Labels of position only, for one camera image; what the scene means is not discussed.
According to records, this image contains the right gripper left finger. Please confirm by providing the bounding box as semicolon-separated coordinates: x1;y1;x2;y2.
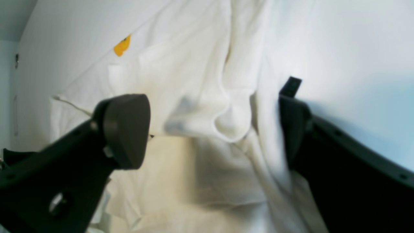
0;94;150;233

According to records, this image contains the white printed T-shirt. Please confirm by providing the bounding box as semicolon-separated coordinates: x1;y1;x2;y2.
50;0;328;233

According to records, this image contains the black shirt label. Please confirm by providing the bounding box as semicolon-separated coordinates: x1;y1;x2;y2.
279;76;302;98

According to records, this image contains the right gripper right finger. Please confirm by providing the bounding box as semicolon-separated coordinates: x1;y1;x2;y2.
279;96;414;233

